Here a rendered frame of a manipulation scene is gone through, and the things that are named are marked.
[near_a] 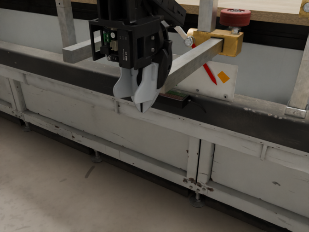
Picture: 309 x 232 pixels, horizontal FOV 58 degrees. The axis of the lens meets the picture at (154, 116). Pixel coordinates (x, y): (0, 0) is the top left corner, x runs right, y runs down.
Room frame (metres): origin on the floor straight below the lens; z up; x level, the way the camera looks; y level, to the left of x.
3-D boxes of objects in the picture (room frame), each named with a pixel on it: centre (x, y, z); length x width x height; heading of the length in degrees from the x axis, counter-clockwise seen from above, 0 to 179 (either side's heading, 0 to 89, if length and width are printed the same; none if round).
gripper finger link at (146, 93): (0.37, 0.01, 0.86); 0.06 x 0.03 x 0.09; 149
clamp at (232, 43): (0.71, -0.15, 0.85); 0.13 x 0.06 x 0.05; 59
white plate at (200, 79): (0.72, -0.09, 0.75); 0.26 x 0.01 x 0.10; 59
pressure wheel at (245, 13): (0.79, -0.22, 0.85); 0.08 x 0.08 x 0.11
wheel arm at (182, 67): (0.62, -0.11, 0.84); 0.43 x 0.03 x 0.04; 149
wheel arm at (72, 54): (0.78, 0.08, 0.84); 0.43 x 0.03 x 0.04; 149
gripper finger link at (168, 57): (0.39, 0.00, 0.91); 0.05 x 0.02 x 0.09; 59
